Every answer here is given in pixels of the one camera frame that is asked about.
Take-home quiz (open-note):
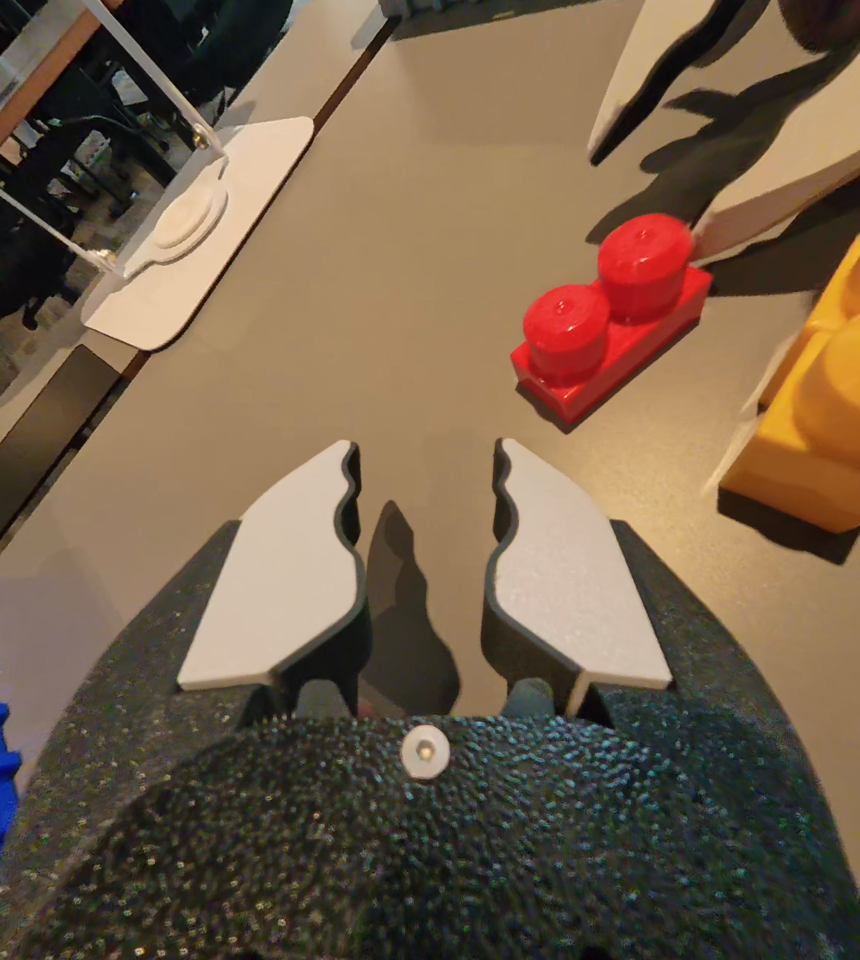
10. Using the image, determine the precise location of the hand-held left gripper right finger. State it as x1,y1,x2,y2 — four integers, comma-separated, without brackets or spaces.
481,437,674,714

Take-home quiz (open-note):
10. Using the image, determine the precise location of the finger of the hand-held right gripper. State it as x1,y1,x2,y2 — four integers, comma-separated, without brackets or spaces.
691,11,860,264
586,0,752,168

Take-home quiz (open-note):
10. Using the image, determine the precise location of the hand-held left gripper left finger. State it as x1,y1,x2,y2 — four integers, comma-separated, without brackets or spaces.
175,439,371,691

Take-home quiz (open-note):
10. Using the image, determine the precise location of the red two-stud block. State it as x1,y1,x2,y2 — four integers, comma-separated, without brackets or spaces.
510,213,715,434

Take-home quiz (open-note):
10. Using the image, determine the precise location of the white stand base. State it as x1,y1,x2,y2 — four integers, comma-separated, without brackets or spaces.
79,115,317,353

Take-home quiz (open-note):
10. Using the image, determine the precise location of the black office chair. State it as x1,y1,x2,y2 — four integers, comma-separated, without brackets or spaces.
0,176,82,335

